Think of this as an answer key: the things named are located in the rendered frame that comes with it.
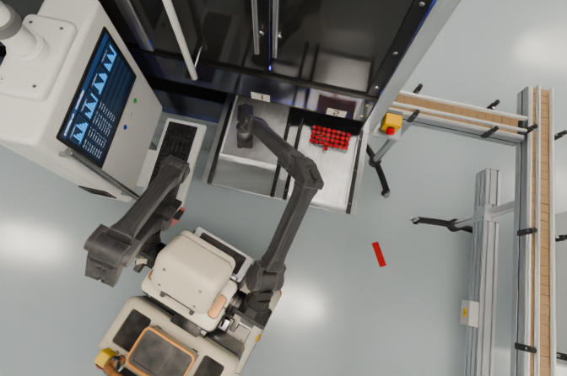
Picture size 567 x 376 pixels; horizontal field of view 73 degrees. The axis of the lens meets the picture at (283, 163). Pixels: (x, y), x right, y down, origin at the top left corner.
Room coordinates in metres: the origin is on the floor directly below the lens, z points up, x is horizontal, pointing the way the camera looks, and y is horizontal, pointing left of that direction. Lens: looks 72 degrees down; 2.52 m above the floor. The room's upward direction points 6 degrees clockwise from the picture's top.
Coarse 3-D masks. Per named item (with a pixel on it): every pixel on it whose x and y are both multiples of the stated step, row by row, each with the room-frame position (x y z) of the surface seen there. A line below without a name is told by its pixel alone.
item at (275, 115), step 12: (240, 96) 0.85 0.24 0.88; (264, 108) 0.80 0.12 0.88; (276, 108) 0.80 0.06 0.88; (288, 108) 0.81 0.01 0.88; (276, 120) 0.74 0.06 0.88; (228, 132) 0.65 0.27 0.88; (228, 144) 0.59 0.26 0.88; (228, 156) 0.53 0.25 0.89; (240, 156) 0.55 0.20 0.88; (252, 156) 0.55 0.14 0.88; (264, 156) 0.56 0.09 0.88
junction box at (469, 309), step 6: (462, 300) 0.04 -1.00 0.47; (468, 300) 0.04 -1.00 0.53; (462, 306) 0.01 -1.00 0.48; (468, 306) 0.01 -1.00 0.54; (474, 306) 0.01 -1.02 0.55; (462, 312) -0.02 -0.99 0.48; (468, 312) -0.02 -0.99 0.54; (474, 312) -0.01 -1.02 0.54; (462, 318) -0.05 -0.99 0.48; (468, 318) -0.04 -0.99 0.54; (474, 318) -0.04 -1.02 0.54; (462, 324) -0.08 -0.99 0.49; (468, 324) -0.07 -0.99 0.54; (474, 324) -0.07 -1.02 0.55
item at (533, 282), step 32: (544, 96) 1.00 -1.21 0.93; (544, 128) 0.83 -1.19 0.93; (544, 160) 0.67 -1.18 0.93; (544, 192) 0.52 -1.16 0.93; (544, 224) 0.38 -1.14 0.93; (544, 256) 0.24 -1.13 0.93; (512, 288) 0.10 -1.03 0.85; (544, 288) 0.11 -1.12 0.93; (512, 320) -0.03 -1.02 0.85; (544, 320) -0.01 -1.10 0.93; (512, 352) -0.15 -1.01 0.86; (544, 352) -0.13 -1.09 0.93
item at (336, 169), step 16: (304, 128) 0.72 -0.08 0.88; (304, 144) 0.64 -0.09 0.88; (352, 144) 0.66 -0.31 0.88; (320, 160) 0.57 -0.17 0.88; (336, 160) 0.58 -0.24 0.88; (352, 160) 0.59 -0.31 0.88; (336, 176) 0.50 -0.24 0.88; (288, 192) 0.39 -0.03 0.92; (320, 192) 0.42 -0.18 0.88; (336, 192) 0.43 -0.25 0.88
